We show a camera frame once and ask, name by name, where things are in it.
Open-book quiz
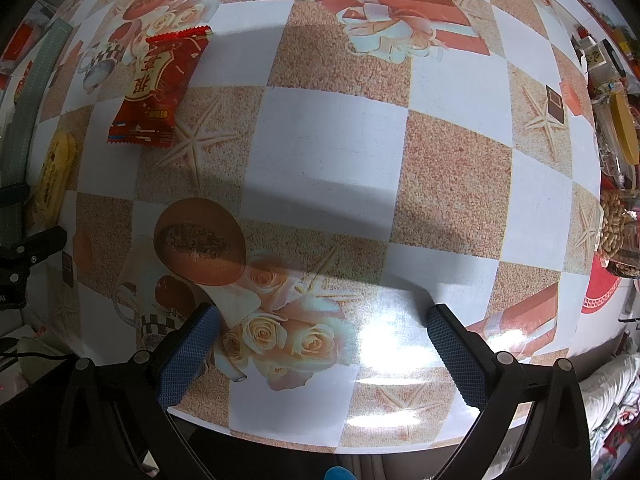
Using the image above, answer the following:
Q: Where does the clear jar with yellow lid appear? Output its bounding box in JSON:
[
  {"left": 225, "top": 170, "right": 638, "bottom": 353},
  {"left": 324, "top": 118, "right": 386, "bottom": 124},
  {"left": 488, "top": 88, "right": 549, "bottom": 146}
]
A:
[{"left": 594, "top": 91, "right": 640, "bottom": 182}]

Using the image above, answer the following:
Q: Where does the yellow snack packet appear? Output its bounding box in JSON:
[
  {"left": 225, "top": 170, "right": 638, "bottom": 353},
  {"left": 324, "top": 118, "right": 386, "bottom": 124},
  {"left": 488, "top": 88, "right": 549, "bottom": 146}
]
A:
[{"left": 29, "top": 129, "right": 82, "bottom": 227}]

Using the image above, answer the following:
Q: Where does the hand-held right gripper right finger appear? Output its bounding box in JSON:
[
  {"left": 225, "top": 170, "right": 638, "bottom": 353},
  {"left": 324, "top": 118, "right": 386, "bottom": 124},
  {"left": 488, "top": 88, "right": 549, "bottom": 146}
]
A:
[{"left": 425, "top": 302, "right": 593, "bottom": 480}]

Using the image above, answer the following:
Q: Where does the bag of peanuts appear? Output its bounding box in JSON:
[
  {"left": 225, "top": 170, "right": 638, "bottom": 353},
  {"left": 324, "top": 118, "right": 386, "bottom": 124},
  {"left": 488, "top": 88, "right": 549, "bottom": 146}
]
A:
[{"left": 597, "top": 191, "right": 629, "bottom": 257}]

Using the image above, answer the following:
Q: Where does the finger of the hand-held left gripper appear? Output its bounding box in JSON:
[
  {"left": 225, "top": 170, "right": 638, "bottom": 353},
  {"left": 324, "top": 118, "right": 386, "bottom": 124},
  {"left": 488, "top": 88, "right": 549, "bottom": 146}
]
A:
[
  {"left": 0, "top": 184, "right": 32, "bottom": 207},
  {"left": 0, "top": 225, "right": 69, "bottom": 287}
]

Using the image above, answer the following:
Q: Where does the printed checkered tablecloth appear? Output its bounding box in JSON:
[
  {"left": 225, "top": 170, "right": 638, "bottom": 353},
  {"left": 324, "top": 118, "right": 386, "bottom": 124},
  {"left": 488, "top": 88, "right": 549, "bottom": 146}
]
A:
[{"left": 30, "top": 0, "right": 609, "bottom": 454}]

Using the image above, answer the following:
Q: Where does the red snack packet orange oval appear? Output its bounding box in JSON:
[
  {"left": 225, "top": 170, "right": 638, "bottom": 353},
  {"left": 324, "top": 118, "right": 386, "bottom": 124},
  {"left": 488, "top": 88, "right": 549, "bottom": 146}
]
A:
[{"left": 107, "top": 26, "right": 214, "bottom": 149}]

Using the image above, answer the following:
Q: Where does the patterned cushion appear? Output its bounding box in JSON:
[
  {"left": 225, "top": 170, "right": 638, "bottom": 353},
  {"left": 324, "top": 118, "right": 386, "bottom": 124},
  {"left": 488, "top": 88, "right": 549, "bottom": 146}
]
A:
[{"left": 577, "top": 339, "right": 640, "bottom": 480}]

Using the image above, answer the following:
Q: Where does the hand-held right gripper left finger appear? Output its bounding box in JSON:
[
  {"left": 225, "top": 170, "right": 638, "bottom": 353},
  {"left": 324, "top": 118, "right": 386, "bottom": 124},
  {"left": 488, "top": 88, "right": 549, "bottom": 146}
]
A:
[{"left": 55, "top": 302, "right": 222, "bottom": 480}]

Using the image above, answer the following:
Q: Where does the red round tray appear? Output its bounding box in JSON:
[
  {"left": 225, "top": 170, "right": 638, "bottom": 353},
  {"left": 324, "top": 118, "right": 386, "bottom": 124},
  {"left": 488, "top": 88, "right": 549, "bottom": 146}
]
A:
[{"left": 582, "top": 254, "right": 639, "bottom": 314}]

